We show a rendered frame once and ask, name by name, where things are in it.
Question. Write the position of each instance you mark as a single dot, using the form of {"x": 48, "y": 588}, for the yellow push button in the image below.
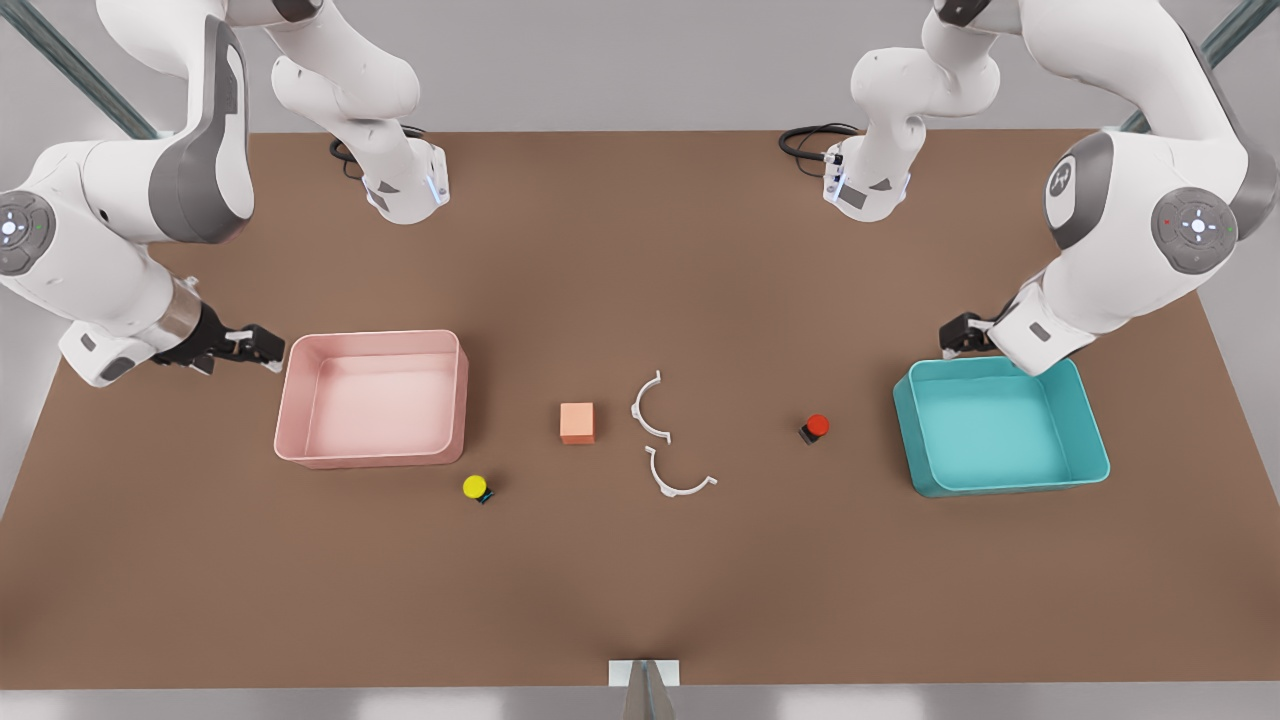
{"x": 475, "y": 487}

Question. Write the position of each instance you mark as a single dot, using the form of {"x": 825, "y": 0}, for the red push button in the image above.
{"x": 817, "y": 426}

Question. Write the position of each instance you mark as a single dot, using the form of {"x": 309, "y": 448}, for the blue storage box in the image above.
{"x": 1000, "y": 430}

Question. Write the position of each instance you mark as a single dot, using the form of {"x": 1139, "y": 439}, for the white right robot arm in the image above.
{"x": 100, "y": 210}

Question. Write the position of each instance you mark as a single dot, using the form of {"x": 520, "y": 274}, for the silver frame post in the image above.
{"x": 80, "y": 70}
{"x": 1228, "y": 35}
{"x": 647, "y": 700}

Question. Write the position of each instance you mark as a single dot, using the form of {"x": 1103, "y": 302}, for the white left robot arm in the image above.
{"x": 1130, "y": 250}

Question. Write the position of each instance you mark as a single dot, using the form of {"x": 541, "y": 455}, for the pink storage box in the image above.
{"x": 372, "y": 402}

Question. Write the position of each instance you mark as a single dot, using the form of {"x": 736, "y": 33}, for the pale post foot plate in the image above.
{"x": 618, "y": 673}

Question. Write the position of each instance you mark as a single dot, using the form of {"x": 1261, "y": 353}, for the white curved plastic clip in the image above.
{"x": 640, "y": 414}
{"x": 668, "y": 490}

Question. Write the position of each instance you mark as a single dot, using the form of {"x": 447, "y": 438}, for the orange cube block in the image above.
{"x": 577, "y": 423}

